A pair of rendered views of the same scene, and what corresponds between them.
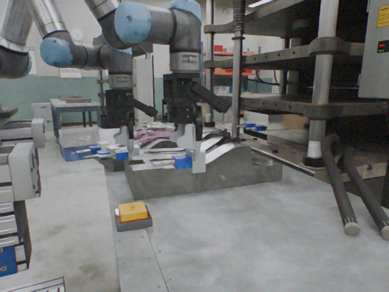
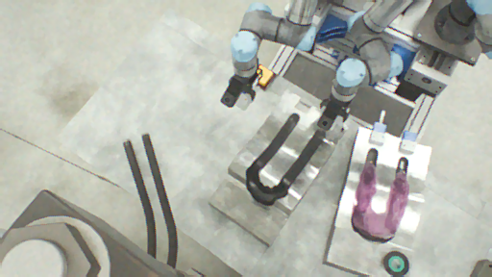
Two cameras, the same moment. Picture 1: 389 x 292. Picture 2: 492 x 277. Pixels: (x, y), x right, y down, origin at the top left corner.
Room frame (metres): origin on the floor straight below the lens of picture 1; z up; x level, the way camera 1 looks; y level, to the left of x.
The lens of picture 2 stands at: (1.28, -0.36, 2.49)
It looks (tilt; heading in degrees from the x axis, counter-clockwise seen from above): 71 degrees down; 148
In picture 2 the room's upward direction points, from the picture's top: 3 degrees counter-clockwise
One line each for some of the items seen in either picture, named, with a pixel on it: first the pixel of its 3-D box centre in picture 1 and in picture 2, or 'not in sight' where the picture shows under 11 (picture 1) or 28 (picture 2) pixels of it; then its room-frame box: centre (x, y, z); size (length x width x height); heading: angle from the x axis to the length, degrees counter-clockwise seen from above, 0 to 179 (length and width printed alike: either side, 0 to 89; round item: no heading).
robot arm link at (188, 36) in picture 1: (183, 28); (244, 50); (0.69, 0.03, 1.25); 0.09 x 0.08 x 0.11; 126
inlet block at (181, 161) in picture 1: (178, 162); (249, 90); (0.69, 0.04, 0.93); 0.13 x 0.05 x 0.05; 110
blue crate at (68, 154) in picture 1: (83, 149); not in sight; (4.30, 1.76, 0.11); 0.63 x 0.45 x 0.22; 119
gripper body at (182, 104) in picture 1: (182, 98); (246, 73); (0.69, 0.03, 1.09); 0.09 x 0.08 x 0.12; 110
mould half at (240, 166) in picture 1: (200, 159); (279, 163); (0.95, -0.02, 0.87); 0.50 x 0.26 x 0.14; 110
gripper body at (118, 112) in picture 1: (120, 107); (341, 97); (0.93, 0.25, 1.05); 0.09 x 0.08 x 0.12; 110
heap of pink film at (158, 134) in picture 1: (155, 135); (381, 198); (1.25, 0.18, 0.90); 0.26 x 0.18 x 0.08; 127
